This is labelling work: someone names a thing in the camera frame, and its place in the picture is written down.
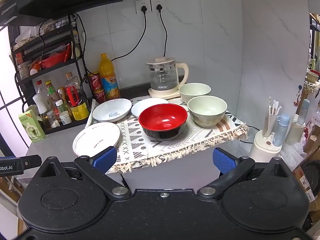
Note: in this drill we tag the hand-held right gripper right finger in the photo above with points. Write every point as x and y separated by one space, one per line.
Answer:
223 161

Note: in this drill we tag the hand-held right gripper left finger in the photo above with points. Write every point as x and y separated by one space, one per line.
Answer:
105 158

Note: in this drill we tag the white plate with thin rim line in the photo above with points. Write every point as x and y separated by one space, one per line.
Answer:
96 137

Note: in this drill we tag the white plate with blue print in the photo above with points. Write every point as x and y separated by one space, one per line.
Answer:
112 110

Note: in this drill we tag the plain white plate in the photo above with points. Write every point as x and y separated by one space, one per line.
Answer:
145 105

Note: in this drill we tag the red and black bowl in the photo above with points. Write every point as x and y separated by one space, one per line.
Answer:
162 120

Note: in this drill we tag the white chopstick holder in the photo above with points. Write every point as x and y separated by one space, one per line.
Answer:
262 150

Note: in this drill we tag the green and white box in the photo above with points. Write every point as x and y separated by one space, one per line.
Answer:
31 127

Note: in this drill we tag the yellow tin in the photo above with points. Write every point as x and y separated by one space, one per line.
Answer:
80 112

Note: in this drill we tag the small jar with white lid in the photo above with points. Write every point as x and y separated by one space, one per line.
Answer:
65 117

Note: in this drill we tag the red drink can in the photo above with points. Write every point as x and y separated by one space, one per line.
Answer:
100 96
95 81

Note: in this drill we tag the bundle of white chopsticks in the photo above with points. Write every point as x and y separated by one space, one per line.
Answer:
271 117

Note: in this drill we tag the light blue bottle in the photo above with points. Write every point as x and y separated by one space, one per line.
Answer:
281 130

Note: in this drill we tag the white plastic bag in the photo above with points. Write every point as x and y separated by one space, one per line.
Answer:
290 153

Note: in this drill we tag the white squeeze bottle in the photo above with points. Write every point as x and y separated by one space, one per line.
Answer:
40 103

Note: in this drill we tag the red kitchen tool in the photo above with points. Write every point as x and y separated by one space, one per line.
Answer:
72 95

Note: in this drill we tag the cream appliance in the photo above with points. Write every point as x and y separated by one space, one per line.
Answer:
295 132

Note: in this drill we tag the colourful toy bottles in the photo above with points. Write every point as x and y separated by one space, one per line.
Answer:
108 80

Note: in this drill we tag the sauce bottle with yellow cap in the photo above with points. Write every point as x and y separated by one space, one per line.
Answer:
51 92

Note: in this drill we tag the sauce bottle with red cap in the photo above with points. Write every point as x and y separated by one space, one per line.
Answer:
41 87

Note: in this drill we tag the clear oil bottle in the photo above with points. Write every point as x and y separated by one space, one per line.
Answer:
71 81

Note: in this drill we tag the cream kettle base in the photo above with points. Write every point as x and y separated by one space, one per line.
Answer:
160 93

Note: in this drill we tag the cardboard box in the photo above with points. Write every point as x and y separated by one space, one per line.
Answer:
306 182

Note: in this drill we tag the grey blue bottle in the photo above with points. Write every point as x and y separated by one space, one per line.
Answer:
303 110

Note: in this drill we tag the black metal storage rack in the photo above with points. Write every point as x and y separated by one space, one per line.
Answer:
80 65

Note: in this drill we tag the glass jar with beige lid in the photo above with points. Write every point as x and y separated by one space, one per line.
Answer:
162 76

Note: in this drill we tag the red plastic basin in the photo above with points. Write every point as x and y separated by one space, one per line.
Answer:
53 60

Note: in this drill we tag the bowl on side shelf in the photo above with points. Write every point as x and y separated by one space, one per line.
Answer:
312 76

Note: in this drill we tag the white wall socket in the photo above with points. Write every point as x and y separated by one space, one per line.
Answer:
158 3
143 5

